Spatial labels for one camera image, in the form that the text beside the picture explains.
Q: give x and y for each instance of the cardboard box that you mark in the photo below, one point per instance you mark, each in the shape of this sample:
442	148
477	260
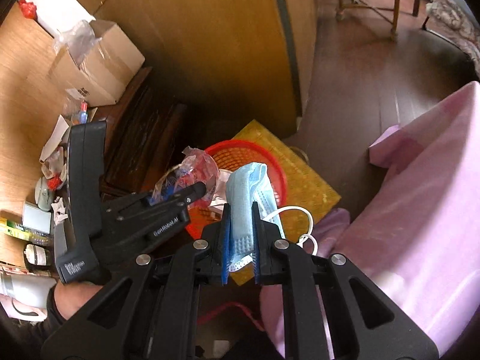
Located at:
108	67

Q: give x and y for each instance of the white thermos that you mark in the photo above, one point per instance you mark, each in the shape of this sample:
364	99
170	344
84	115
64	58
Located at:
26	287

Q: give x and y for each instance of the white paper sheet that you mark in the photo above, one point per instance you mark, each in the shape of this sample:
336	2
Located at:
56	135

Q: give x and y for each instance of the clear plastic film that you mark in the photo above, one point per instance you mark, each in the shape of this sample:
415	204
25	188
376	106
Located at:
77	43

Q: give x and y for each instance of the wooden chair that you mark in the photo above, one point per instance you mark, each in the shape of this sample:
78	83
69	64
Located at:
395	11

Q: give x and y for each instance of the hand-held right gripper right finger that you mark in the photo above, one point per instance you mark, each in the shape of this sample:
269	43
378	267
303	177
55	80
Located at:
255	247

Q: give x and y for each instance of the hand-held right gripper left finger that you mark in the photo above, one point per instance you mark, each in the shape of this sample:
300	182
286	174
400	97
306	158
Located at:
225	247

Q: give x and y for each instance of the light wood cabinet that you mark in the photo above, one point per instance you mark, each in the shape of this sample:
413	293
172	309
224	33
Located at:
210	37

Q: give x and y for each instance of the small red plastic bag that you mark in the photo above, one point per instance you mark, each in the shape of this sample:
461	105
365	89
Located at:
28	8

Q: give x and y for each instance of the dark carved wooden cabinet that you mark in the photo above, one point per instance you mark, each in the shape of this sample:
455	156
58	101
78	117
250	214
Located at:
142	127

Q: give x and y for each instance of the person's left forearm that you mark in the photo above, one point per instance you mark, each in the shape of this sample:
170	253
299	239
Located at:
75	300

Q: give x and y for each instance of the blue face mask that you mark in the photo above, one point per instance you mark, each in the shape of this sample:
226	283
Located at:
243	202

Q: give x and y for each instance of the white jar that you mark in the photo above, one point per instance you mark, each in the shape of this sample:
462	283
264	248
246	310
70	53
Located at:
37	255

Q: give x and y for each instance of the yellow green box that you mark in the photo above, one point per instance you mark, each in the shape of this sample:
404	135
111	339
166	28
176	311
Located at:
11	228

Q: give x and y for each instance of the purple tablecloth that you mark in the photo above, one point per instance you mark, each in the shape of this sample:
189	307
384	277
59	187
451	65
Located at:
412	213

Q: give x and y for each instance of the white plastic bag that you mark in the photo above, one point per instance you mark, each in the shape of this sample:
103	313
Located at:
223	180

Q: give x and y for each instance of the yellow woven mat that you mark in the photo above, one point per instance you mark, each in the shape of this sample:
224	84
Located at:
311	187

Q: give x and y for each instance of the pale green ceramic cup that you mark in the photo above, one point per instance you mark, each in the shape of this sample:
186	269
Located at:
44	195

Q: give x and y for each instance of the folded floral quilt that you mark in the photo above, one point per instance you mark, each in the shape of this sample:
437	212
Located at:
457	30

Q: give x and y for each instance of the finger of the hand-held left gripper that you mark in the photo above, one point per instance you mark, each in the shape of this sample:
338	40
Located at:
183	195

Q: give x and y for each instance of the small white box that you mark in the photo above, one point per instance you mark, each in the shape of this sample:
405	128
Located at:
36	219

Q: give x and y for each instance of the clear plastic wrapper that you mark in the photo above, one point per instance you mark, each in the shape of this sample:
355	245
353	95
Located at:
195	168

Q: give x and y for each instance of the red plastic basket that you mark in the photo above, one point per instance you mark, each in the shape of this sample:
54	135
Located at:
277	172

